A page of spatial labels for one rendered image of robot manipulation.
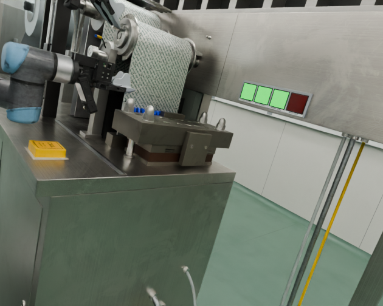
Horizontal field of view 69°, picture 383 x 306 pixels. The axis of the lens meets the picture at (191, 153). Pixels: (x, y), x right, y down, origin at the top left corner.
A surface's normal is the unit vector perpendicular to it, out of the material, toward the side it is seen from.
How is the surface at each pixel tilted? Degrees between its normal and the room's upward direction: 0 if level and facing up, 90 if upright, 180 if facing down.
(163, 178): 90
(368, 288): 90
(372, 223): 90
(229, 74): 90
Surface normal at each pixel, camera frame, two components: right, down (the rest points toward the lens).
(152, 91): 0.65, 0.34
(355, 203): -0.72, -0.02
